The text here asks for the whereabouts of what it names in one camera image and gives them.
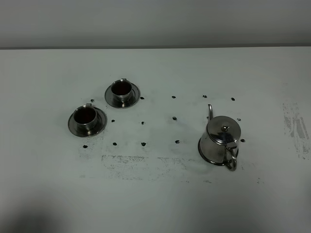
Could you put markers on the steel teapot saucer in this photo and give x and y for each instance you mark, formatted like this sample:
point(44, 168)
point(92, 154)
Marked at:
point(218, 154)

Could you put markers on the far steel saucer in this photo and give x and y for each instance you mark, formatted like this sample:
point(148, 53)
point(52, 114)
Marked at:
point(116, 104)

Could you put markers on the near steel teacup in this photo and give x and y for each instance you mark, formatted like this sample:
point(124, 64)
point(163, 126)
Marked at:
point(85, 117)

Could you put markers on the far steel teacup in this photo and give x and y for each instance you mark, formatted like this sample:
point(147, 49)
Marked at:
point(122, 90)

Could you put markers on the near steel saucer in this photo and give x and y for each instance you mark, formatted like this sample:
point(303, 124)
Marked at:
point(102, 119)

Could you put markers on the stainless steel teapot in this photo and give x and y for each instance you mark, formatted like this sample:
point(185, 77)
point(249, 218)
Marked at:
point(222, 129)

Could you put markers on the steel teacup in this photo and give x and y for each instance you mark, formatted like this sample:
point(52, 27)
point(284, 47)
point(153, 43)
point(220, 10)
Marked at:
point(122, 90)
point(85, 117)

